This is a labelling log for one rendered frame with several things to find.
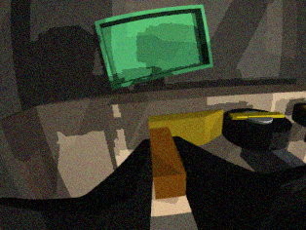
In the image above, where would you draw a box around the green tray rim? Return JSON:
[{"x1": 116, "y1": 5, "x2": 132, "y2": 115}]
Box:
[{"x1": 95, "y1": 5, "x2": 212, "y2": 89}]

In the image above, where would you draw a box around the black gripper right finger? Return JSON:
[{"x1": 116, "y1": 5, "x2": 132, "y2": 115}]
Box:
[{"x1": 172, "y1": 137, "x2": 306, "y2": 230}]

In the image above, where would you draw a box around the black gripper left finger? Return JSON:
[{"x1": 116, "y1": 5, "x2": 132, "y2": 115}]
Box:
[{"x1": 0, "y1": 139, "x2": 153, "y2": 230}]

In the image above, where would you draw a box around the green tray floor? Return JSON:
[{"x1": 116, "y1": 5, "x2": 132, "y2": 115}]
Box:
[{"x1": 102, "y1": 13, "x2": 203, "y2": 83}]

